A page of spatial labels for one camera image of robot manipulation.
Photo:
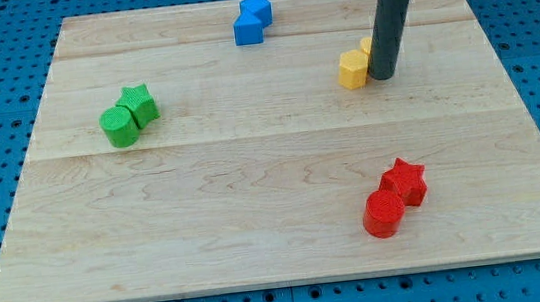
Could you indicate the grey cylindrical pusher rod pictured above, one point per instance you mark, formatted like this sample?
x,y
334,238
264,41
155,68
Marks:
x,y
387,34

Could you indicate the yellow hexagon block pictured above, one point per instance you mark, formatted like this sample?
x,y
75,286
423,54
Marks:
x,y
353,68

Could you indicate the yellow heart block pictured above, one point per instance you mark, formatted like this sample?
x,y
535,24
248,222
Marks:
x,y
366,45

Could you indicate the blue cube block upper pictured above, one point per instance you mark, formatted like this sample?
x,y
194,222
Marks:
x,y
262,9

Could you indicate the blue pentagon block lower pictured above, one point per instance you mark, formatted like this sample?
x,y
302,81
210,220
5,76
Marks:
x,y
248,29

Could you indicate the red star block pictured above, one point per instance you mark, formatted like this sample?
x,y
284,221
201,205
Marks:
x,y
407,180

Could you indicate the red cylinder block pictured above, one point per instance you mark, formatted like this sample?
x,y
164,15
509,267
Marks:
x,y
384,211

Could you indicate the wooden board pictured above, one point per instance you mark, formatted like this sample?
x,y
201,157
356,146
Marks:
x,y
257,172

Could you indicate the green star block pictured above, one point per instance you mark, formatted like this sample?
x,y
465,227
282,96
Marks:
x,y
140,103

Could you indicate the green cylinder block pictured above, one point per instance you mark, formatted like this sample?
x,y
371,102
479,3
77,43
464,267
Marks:
x,y
119,127

